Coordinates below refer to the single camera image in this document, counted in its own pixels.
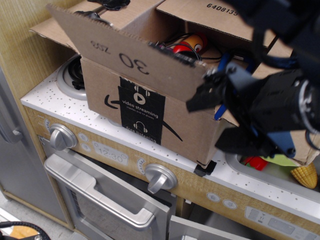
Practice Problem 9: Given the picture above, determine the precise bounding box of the black cable bottom left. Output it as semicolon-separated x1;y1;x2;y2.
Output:
0;221;48;240

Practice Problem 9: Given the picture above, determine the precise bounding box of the large brown cardboard box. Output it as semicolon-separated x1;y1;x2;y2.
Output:
29;0;320;167

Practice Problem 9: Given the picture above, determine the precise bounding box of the red toy utensil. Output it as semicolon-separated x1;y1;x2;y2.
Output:
172;41;197;54

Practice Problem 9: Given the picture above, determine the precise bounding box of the orange object bottom left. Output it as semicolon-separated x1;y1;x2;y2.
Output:
9;226;38;239

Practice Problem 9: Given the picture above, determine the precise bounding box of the blue u-shaped tube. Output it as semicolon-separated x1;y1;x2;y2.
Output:
217;49;256;73

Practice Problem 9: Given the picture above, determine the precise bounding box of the silver oven door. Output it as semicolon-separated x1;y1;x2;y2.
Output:
44;154;171;240

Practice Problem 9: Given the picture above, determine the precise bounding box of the red toy piece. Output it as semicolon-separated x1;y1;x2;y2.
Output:
241;156;269;171

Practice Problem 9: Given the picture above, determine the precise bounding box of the silver stove knob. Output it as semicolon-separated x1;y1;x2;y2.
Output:
49;123;78;151
145;163;178;194

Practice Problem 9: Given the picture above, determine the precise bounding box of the left silver stove knob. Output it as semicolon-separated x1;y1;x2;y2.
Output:
49;123;78;151

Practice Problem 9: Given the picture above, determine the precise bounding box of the yellow toy corn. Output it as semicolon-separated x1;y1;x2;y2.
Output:
290;162;318;189

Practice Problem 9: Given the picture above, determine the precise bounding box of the silver dishwasher door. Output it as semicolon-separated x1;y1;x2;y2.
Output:
168;215;247;240

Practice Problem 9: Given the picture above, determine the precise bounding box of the grey toy refrigerator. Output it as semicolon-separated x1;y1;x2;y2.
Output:
0;73;67;223

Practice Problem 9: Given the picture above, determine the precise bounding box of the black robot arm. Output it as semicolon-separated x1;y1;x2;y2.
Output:
186;0;320;158

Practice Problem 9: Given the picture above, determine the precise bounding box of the green plastic plate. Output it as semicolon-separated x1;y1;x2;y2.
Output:
261;154;301;167

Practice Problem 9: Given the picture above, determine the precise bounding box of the black block under box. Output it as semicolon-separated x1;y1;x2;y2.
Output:
193;160;217;177

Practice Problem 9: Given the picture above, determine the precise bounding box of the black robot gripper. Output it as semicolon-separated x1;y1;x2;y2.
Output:
186;63;320;158

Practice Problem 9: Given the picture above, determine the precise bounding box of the black tape top left flap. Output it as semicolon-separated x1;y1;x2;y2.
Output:
88;0;131;11

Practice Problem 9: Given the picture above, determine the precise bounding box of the right silver stove knob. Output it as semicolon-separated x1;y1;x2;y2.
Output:
145;163;178;194

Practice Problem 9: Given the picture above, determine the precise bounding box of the silver toy sink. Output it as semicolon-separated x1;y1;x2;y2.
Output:
225;153;320;203

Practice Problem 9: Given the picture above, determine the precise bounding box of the silver toy stove burner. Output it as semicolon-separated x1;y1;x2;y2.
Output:
56;55;87;101

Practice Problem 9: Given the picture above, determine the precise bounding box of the black tape on left flap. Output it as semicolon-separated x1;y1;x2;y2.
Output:
75;11;112;26

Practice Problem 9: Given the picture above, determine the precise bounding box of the orange toy bottle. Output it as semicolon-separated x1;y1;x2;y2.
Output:
183;32;208;53

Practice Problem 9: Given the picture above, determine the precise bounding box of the wooden toy kitchen unit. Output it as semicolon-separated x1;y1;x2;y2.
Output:
0;0;320;240

